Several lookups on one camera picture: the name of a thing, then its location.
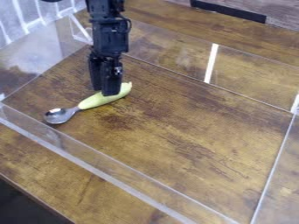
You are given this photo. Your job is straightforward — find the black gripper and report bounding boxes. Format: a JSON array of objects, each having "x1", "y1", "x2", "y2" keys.
[{"x1": 88, "y1": 17, "x2": 132, "y2": 96}]

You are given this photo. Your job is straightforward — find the green handled metal spoon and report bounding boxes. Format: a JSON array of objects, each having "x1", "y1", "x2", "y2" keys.
[{"x1": 44, "y1": 82, "x2": 132, "y2": 124}]

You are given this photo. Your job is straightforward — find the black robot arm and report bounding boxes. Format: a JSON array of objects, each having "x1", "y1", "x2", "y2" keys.
[{"x1": 85, "y1": 0, "x2": 132, "y2": 96}]

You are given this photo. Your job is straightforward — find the black bar in background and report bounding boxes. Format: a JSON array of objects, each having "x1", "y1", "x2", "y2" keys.
[{"x1": 189, "y1": 0, "x2": 267, "y2": 24}]

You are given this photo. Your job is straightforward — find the clear acrylic corner bracket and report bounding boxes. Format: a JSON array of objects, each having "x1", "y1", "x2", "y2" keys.
[{"x1": 69, "y1": 15, "x2": 93, "y2": 45}]

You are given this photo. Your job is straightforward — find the clear acrylic enclosure wall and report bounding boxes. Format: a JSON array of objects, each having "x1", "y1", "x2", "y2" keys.
[{"x1": 0, "y1": 17, "x2": 299, "y2": 224}]

